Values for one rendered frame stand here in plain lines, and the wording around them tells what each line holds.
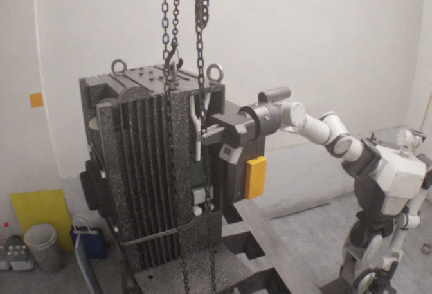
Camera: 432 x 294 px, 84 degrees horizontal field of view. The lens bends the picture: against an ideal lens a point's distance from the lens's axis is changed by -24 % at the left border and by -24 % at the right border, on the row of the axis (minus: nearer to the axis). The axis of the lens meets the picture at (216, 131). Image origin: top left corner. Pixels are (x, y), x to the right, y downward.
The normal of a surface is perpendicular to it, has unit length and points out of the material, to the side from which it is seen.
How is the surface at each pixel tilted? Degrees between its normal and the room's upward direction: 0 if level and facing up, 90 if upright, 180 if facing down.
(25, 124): 90
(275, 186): 90
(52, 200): 87
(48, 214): 87
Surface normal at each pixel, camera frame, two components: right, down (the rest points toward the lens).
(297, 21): 0.31, 0.38
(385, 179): -0.65, 0.01
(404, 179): 0.02, 0.32
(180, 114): 0.54, 0.33
